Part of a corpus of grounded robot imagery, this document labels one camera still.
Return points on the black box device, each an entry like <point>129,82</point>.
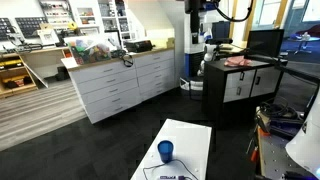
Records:
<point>138,46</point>

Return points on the white framed picture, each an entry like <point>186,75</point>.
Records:
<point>48,36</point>

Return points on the black bin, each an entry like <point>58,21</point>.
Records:
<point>62,73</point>

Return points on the metal breadboard table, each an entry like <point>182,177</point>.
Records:
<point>273,156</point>

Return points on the black pegboard panel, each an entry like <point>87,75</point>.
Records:
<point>30,26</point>
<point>5,28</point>

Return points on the black cabinet white doors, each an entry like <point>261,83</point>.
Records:
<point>213,96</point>

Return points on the white wall shelf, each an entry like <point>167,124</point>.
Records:
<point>85,18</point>

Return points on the small parts drawer rack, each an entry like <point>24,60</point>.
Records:
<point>56,13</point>

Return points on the dark blue screen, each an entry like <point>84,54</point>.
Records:
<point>220,30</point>

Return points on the pink cloth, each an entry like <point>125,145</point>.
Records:
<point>237,61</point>

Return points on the clear bag colourful items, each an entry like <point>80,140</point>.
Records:
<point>88,51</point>

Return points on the white drawer cabinet wooden top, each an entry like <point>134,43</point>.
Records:
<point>110,90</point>

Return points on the leaning white board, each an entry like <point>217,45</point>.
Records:
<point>35,75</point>

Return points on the wooden workbench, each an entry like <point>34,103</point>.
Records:
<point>43,61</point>

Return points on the black sensor bar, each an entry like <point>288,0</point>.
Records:
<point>220,41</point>

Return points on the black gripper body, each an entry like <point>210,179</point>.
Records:
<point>192,6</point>

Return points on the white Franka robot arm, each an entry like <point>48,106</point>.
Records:
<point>305,146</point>

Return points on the stacked white baskets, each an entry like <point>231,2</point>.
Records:
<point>191,87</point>

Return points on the small white robot figure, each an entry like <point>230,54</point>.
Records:
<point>209,53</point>

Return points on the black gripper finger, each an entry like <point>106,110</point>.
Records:
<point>195,28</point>

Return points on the yellow round object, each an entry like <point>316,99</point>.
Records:
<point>72,26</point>

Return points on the round table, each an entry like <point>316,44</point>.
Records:
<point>301,40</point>

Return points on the purple Expo marker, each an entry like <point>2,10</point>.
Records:
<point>171,177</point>

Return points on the blue white tall robot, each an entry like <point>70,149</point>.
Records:
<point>191,63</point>

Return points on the blue plastic cup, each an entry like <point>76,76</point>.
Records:
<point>165,151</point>

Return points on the wooden open shelf unit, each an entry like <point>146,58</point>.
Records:
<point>13,71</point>

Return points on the white display shelf unit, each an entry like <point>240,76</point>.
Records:
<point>115,20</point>

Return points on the dark blue box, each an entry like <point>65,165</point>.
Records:
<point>283,128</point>

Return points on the black monitor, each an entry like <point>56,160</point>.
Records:
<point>265,43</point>

